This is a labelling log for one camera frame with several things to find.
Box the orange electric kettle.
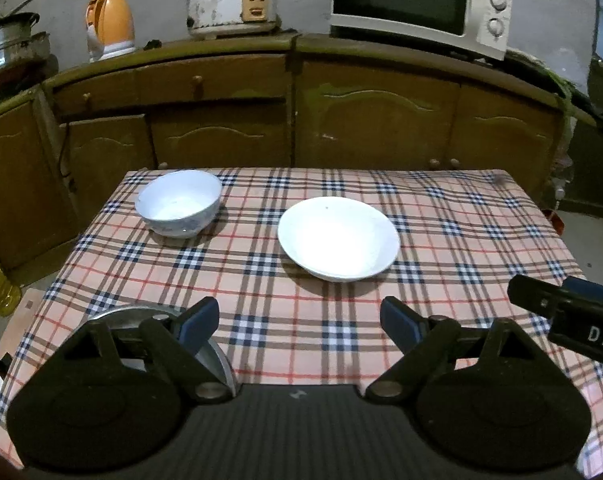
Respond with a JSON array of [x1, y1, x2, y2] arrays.
[[85, 0, 137, 63]]

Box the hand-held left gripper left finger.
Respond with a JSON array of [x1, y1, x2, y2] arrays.
[[62, 296, 232, 405]]

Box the wooden single-door cabinet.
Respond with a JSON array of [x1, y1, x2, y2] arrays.
[[0, 85, 80, 273]]

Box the cardboard sheet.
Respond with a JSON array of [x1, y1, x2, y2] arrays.
[[0, 287, 45, 361]]

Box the large white bowl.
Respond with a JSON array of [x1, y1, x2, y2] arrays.
[[277, 197, 401, 283]]

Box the green onions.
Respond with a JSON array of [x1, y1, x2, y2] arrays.
[[544, 72, 577, 131]]

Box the green metal door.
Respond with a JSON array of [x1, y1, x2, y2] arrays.
[[569, 55, 603, 220]]

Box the plaid tablecloth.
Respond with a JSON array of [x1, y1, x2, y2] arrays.
[[0, 167, 603, 478]]

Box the small white patterned bowl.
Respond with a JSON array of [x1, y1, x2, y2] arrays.
[[134, 169, 224, 239]]

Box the dark board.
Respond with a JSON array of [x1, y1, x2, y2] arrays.
[[504, 50, 603, 133]]

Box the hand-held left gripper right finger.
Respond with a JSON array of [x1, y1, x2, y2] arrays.
[[364, 295, 545, 405]]

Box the steel steamer pot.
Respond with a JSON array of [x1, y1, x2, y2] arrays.
[[0, 11, 51, 81]]

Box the wooden cabinet with drawers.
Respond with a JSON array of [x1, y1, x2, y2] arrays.
[[42, 34, 302, 231]]

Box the red bag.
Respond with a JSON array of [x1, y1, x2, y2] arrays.
[[544, 207, 567, 236]]

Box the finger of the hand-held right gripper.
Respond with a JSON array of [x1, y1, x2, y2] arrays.
[[561, 275, 603, 306], [508, 274, 603, 318]]

